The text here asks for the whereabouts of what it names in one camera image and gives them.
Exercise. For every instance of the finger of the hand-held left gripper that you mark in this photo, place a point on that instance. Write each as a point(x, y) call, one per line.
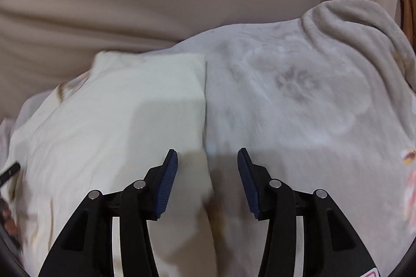
point(9, 171)

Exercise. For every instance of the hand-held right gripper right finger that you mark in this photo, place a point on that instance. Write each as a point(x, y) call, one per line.
point(248, 186)

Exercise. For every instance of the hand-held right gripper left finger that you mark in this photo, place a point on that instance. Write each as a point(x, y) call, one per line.
point(167, 186)

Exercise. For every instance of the white quilted comforter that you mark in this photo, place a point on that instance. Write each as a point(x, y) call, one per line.
point(97, 117)

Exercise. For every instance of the grey floral fleece blanket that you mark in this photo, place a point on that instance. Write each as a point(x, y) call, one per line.
point(292, 101)

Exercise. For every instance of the beige bed sheet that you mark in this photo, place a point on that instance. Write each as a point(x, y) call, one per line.
point(130, 4)

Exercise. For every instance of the wooden frame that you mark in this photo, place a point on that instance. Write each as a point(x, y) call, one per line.
point(406, 4)

